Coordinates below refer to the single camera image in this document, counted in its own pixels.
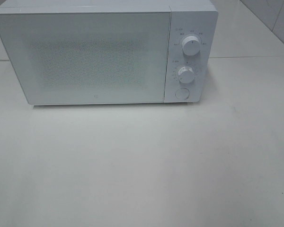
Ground white microwave door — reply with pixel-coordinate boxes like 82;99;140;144
0;13;170;105

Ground white microwave oven body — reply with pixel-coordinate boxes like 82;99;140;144
0;0;218;105

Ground round door release button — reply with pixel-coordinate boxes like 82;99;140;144
175;88;189;100

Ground white microwave knob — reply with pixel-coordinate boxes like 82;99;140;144
176;66;196;84
181;34;201;56

